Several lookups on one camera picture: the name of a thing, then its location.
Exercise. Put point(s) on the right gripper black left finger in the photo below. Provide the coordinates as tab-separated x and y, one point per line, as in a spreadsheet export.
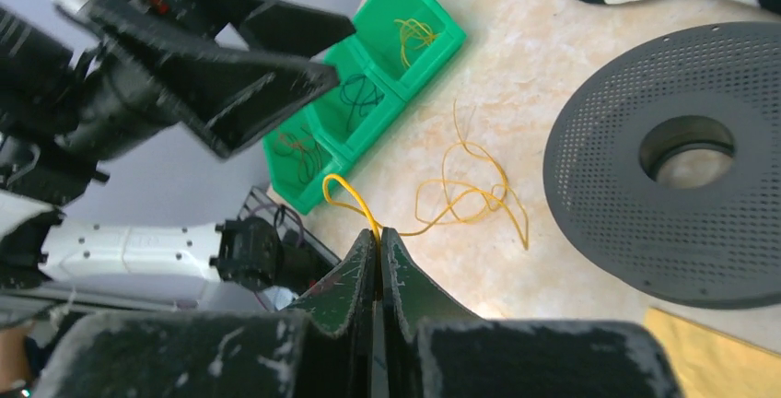
331	329

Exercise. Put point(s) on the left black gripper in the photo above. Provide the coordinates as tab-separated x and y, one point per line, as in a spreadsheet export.
61	115

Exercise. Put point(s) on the yellow cloth with car print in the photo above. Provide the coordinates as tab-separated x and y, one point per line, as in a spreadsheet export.
708	363

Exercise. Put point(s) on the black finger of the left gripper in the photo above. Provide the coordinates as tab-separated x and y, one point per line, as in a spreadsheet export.
274	25

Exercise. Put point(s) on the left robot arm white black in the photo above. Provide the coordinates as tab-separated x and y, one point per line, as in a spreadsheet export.
40	244

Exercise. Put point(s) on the green compartment tray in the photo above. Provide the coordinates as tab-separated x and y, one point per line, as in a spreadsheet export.
398	49

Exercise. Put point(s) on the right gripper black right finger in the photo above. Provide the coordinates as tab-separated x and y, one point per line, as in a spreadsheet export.
412	300

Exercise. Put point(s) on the black cable spool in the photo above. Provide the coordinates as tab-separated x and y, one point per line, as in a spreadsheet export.
663	168

